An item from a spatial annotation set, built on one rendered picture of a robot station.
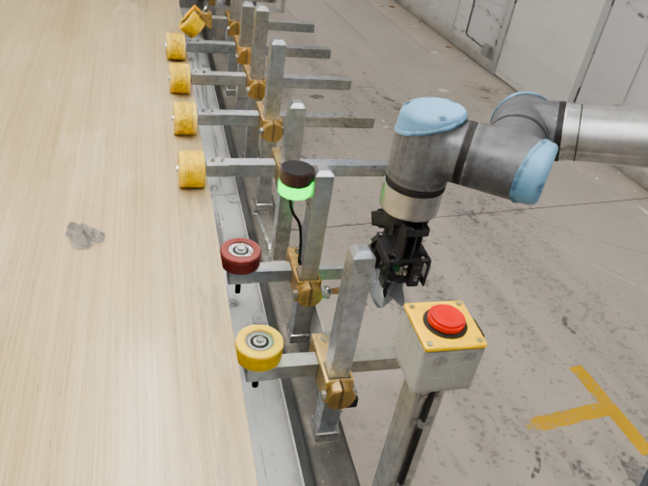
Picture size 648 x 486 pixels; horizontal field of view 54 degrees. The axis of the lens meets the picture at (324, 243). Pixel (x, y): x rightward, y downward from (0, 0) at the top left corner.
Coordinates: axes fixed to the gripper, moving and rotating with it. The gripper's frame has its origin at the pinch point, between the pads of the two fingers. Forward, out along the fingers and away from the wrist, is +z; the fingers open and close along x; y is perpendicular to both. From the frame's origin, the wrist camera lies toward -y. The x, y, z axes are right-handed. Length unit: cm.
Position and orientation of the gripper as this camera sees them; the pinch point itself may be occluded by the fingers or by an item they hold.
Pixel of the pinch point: (380, 298)
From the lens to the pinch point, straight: 111.2
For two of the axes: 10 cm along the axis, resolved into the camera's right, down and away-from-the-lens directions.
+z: -1.3, 8.0, 5.8
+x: 9.7, -0.3, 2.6
